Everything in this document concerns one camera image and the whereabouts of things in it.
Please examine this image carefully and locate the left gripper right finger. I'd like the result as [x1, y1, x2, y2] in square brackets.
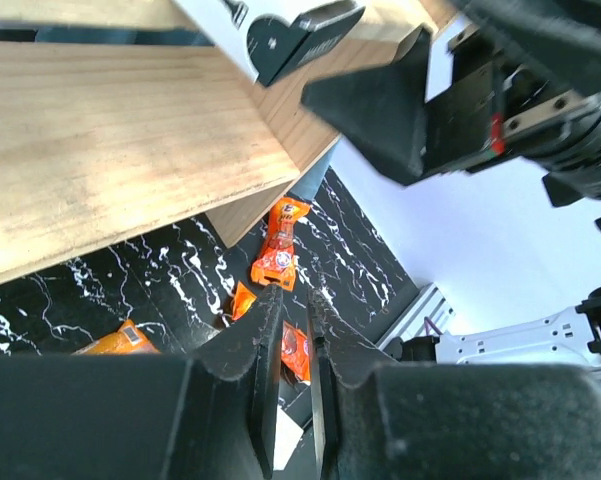
[307, 290, 601, 479]

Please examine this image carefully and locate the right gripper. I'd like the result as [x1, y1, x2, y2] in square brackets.
[301, 1, 601, 207]

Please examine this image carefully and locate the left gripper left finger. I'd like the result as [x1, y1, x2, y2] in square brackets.
[0, 286, 283, 479]

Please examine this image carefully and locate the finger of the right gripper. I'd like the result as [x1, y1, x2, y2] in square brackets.
[247, 1, 365, 87]

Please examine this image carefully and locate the white Harry's razor box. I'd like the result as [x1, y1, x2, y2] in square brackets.
[177, 0, 334, 83]

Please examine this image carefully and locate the white H razor box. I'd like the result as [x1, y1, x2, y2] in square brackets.
[273, 407, 304, 471]

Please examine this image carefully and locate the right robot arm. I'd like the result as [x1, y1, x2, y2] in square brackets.
[231, 1, 601, 372]

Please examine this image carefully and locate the wooden two-tier shelf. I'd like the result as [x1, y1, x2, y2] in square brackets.
[0, 1, 456, 284]

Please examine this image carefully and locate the orange razor pack lower right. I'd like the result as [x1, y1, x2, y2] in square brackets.
[231, 282, 311, 384]

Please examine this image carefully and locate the orange razor pack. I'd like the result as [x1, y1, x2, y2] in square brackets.
[250, 197, 311, 291]
[231, 282, 311, 384]

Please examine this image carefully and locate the orange razor pack horizontal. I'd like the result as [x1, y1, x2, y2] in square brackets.
[74, 319, 158, 355]

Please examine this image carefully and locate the orange razor pack upper right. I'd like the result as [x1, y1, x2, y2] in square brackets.
[250, 197, 311, 291]

